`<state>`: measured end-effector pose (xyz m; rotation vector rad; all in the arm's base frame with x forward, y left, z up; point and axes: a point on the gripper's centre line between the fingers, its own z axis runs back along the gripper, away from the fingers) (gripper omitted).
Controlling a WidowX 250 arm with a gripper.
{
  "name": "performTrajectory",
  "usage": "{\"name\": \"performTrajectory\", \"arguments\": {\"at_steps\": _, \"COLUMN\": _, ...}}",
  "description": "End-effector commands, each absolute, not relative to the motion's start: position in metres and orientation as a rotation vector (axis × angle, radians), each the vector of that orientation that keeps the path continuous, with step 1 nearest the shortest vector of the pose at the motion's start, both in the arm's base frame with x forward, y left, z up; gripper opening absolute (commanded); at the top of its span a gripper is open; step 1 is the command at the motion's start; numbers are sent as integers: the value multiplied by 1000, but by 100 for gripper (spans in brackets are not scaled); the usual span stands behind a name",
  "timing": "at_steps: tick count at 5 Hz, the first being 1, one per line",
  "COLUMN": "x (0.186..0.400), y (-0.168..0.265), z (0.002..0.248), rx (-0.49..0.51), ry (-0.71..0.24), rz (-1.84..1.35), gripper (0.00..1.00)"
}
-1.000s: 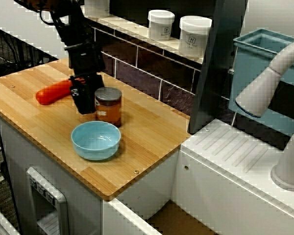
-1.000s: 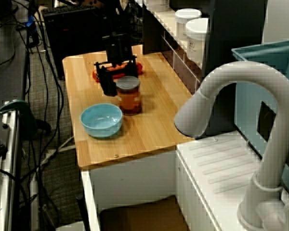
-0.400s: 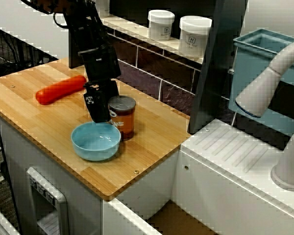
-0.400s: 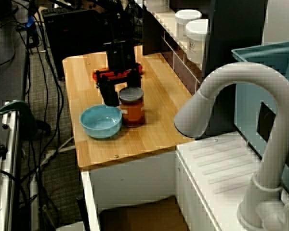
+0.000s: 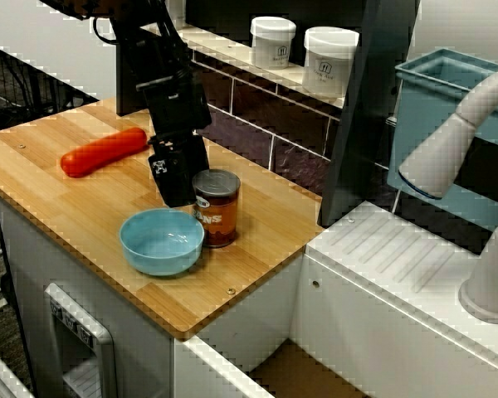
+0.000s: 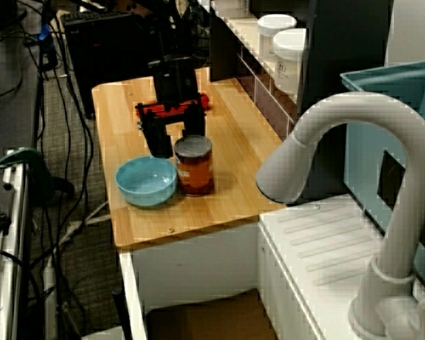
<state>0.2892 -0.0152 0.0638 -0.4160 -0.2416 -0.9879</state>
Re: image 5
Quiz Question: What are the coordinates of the dark tiled backsplash panel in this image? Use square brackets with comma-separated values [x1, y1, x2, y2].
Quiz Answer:
[115, 18, 399, 216]

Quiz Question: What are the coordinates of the light blue bowl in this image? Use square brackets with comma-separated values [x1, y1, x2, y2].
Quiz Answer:
[119, 208, 206, 278]

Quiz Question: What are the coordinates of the grey toy faucet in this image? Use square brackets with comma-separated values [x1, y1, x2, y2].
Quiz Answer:
[398, 64, 498, 324]

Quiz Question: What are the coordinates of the white metal frame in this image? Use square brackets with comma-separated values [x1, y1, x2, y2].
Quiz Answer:
[0, 339, 37, 398]

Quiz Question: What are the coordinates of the red toy sausage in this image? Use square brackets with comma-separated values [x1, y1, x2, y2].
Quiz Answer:
[60, 127, 148, 179]

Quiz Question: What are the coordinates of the cream kitchen shelf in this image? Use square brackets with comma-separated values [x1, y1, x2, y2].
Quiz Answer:
[140, 20, 349, 112]

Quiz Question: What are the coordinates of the white lidded plastic jar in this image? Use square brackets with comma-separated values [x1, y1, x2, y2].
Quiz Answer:
[165, 0, 188, 30]
[250, 16, 297, 70]
[302, 27, 360, 99]

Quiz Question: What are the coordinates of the white sink unit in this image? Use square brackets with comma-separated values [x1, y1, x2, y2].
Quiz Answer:
[302, 201, 498, 398]

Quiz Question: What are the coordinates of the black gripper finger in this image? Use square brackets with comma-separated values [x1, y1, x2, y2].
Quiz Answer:
[148, 147, 197, 208]
[178, 136, 211, 177]

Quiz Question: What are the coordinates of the brown beans can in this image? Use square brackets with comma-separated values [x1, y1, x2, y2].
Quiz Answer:
[191, 168, 242, 249]

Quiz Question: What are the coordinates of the dark grey upright post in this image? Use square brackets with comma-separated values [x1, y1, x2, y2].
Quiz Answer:
[317, 0, 420, 227]

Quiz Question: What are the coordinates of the grey dispenser door panel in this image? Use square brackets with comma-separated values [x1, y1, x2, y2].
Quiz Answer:
[43, 282, 117, 398]

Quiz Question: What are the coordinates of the black wire mesh basket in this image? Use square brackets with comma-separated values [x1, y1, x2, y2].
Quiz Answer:
[0, 53, 67, 121]

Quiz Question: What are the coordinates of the white kitchen cabinet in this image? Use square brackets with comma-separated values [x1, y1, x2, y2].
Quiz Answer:
[0, 194, 304, 398]

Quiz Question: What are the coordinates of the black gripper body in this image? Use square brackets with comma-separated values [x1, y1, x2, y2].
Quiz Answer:
[135, 70, 212, 145]

